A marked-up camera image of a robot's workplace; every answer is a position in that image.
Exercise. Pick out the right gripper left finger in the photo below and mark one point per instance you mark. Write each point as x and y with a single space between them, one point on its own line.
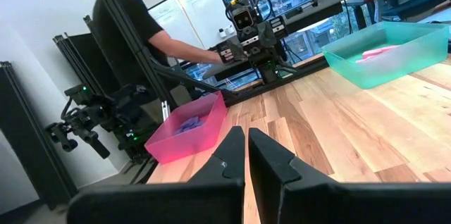
211 199

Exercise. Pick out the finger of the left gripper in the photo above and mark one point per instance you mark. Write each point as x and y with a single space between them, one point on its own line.
267 34
235 50

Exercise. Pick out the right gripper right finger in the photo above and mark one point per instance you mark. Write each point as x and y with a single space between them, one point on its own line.
299 199

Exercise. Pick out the pink wooden block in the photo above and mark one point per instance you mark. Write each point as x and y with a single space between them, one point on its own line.
380 51

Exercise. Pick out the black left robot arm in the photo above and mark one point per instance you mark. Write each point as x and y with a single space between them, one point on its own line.
267 70

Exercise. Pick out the person's forearm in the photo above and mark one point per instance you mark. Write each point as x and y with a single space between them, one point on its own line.
183 50

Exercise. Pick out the small white bottle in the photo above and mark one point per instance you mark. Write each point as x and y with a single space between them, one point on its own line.
222 33
230 29

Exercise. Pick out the yellow tag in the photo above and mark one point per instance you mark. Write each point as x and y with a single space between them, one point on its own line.
235 0

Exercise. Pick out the white whiteboard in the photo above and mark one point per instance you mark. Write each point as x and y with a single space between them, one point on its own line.
201 9

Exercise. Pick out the red plastic bin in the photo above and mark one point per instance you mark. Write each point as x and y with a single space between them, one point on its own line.
190 146

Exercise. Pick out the large glass window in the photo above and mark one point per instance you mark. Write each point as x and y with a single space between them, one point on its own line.
327 30

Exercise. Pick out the person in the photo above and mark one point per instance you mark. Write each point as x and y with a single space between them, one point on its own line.
120 23

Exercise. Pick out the teal plastic bin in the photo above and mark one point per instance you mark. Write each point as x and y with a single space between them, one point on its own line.
387 72

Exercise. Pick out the black upright panel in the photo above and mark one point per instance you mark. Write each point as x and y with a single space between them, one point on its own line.
28 129
91 62

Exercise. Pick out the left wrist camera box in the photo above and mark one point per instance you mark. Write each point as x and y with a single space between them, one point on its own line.
243 19

